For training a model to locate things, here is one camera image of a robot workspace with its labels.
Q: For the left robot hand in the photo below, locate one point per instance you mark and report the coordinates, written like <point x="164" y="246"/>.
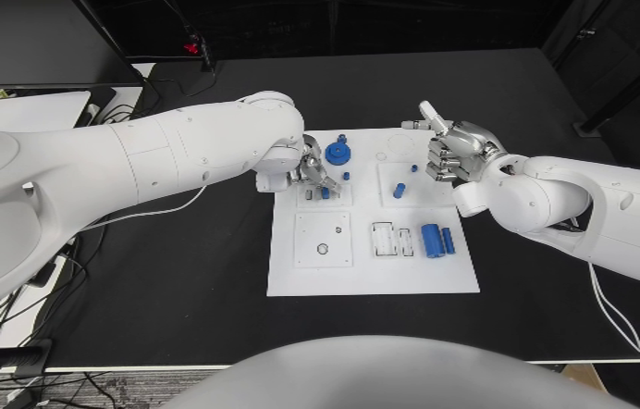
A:
<point x="313" y="169"/>

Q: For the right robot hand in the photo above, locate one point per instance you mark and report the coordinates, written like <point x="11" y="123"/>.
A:
<point x="457" y="148"/>

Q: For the thin blue long cylinder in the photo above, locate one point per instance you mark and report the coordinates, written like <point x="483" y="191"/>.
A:
<point x="447" y="240"/>

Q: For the white desk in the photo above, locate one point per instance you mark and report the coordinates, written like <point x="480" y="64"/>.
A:
<point x="55" y="110"/>

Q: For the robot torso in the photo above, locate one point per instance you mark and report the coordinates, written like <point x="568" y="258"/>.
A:
<point x="395" y="374"/>

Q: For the black power strip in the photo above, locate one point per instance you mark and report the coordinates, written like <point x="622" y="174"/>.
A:
<point x="206" y="51"/>

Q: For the blue short cylinder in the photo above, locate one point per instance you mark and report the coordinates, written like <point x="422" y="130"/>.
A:
<point x="398" y="190"/>

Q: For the blue gear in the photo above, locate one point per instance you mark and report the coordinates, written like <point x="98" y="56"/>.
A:
<point x="337" y="154"/>

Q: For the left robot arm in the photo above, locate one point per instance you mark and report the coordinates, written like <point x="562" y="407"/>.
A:
<point x="150" y="159"/>

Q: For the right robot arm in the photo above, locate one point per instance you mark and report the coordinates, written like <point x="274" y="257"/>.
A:
<point x="559" y="197"/>

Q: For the thick blue long cylinder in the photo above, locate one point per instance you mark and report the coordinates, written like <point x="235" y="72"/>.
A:
<point x="431" y="241"/>

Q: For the white task board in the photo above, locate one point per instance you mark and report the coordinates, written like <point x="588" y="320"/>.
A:
<point x="372" y="242"/>

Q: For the blue plug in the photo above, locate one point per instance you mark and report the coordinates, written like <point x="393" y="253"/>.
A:
<point x="324" y="193"/>

